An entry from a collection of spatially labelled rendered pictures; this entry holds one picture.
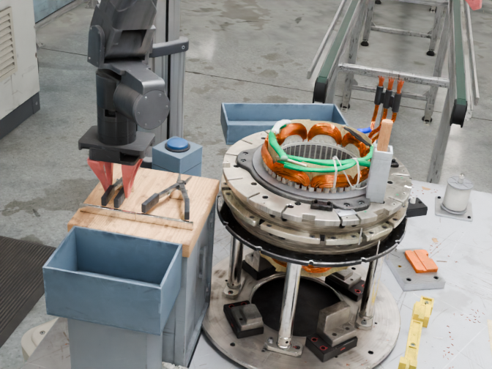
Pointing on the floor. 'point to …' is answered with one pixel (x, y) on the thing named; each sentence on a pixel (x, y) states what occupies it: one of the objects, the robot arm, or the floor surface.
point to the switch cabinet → (17, 64)
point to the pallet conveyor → (455, 95)
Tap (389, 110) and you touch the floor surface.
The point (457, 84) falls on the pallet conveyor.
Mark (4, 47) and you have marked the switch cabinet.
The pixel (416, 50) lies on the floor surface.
